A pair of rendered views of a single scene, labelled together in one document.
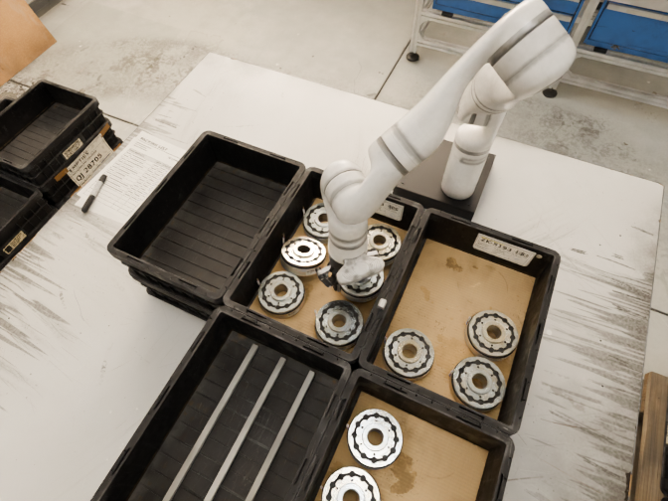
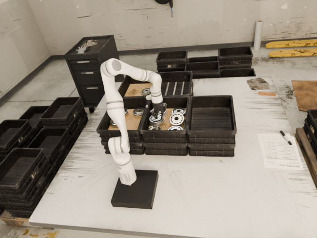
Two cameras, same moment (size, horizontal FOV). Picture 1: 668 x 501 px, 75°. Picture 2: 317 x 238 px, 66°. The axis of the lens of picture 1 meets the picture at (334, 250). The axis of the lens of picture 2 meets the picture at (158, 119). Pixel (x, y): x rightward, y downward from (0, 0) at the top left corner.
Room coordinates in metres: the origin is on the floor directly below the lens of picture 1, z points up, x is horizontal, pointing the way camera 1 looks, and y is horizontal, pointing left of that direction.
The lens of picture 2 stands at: (1.79, -0.34, 1.91)
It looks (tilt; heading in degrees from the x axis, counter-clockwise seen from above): 37 degrees down; 168
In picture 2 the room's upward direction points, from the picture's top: 10 degrees counter-clockwise
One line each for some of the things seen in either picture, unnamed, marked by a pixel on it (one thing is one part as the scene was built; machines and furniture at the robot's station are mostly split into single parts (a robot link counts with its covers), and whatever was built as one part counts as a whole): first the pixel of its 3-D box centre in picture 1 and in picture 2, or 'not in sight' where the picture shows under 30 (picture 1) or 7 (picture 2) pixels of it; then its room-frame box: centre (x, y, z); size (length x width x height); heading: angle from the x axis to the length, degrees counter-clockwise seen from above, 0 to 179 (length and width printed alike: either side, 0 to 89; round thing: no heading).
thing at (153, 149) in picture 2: not in sight; (168, 131); (0.48, 0.01, 0.76); 0.40 x 0.30 x 0.12; 152
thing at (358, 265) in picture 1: (351, 247); (154, 95); (0.41, -0.03, 1.05); 0.11 x 0.09 x 0.06; 19
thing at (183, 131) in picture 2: (328, 253); (166, 113); (0.48, 0.01, 0.92); 0.40 x 0.30 x 0.02; 152
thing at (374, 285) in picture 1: (360, 275); (156, 118); (0.44, -0.06, 0.88); 0.10 x 0.10 x 0.01
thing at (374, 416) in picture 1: (375, 437); not in sight; (0.11, -0.06, 0.86); 0.10 x 0.10 x 0.01
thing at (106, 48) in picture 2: not in sight; (99, 75); (-1.42, -0.35, 0.45); 0.60 x 0.45 x 0.90; 153
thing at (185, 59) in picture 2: not in sight; (173, 70); (-1.14, 0.63, 0.37); 0.40 x 0.30 x 0.45; 63
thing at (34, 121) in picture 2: not in sight; (39, 127); (-0.78, -1.18, 0.31); 0.40 x 0.30 x 0.34; 153
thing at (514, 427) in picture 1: (463, 307); (125, 114); (0.34, -0.25, 0.92); 0.40 x 0.30 x 0.02; 152
